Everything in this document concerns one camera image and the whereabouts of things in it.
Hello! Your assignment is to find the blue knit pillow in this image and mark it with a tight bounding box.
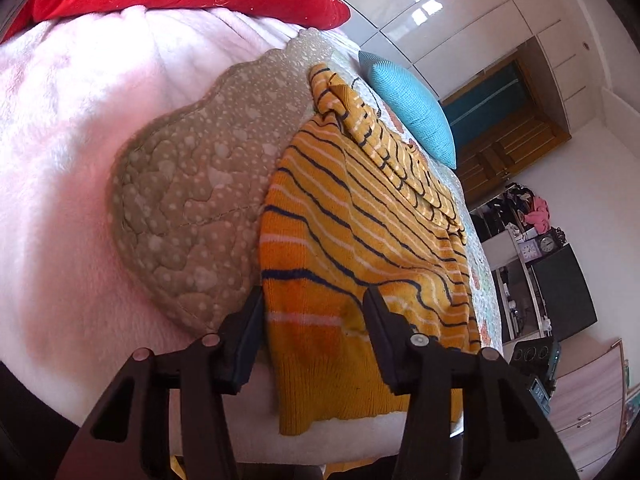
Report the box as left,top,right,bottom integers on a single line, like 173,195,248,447
358,51,458,170

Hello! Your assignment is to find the black speaker box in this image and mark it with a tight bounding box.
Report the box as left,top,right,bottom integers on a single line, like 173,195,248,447
510,337,561,407

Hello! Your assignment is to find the yellow striped knit sweater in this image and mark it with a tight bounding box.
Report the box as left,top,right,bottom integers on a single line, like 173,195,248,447
257,62,483,437

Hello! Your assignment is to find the light wood drawer cabinet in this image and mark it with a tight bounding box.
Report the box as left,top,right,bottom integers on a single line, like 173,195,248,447
547,340,632,456

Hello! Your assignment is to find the glossy white wardrobe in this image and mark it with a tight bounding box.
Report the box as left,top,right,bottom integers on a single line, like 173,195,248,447
300,0,601,131

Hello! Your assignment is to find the brown wooden door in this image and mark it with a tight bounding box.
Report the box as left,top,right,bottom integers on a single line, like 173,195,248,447
440,42,572,191

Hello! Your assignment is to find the pink clothing heap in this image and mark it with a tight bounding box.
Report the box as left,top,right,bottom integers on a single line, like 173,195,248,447
522,197,551,228

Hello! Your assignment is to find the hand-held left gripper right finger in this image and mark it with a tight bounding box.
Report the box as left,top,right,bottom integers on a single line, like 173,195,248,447
362,286,581,480

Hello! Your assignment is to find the black television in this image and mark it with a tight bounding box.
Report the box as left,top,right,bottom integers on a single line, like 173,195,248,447
530,244,598,343

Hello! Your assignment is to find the beige quilted patchwork bedspread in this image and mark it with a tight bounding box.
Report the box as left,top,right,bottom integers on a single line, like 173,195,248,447
107,27,503,351

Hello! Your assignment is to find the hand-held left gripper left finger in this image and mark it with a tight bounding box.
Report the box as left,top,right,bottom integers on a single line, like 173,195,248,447
55,285,266,480

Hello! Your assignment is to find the white shelf unit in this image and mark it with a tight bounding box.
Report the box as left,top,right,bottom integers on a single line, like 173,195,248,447
470,195,556,346

